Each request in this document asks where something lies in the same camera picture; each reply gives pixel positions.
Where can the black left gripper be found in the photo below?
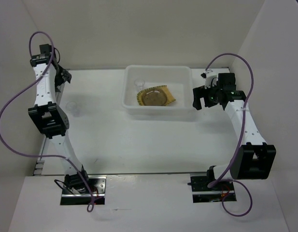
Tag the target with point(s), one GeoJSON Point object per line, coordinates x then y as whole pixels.
{"type": "Point", "coordinates": [65, 75]}

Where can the clear glass plate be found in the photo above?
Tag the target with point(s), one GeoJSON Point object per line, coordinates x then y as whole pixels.
{"type": "Point", "coordinates": [154, 97]}

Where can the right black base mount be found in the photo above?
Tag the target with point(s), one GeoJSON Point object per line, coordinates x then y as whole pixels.
{"type": "Point", "coordinates": [202, 194]}

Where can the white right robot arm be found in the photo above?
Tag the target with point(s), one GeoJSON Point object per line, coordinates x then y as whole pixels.
{"type": "Point", "coordinates": [254, 157]}

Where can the clear glass cup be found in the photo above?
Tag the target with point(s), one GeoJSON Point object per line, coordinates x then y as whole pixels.
{"type": "Point", "coordinates": [73, 108]}
{"type": "Point", "coordinates": [139, 84]}

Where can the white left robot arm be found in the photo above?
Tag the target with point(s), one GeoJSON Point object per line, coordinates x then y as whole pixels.
{"type": "Point", "coordinates": [51, 120]}

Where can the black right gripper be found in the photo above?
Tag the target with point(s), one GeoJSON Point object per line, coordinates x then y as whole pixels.
{"type": "Point", "coordinates": [199, 92]}

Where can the woven bamboo tray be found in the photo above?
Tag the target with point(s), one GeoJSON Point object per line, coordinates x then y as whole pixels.
{"type": "Point", "coordinates": [170, 98]}

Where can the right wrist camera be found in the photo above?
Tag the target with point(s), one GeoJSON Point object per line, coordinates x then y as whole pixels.
{"type": "Point", "coordinates": [210, 78]}

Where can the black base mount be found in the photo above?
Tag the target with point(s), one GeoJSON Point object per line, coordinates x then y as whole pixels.
{"type": "Point", "coordinates": [72, 196]}
{"type": "Point", "coordinates": [202, 194]}

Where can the white plastic bin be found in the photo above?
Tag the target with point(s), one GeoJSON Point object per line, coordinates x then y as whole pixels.
{"type": "Point", "coordinates": [179, 82]}

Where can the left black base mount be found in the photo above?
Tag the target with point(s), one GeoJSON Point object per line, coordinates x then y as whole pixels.
{"type": "Point", "coordinates": [72, 196]}

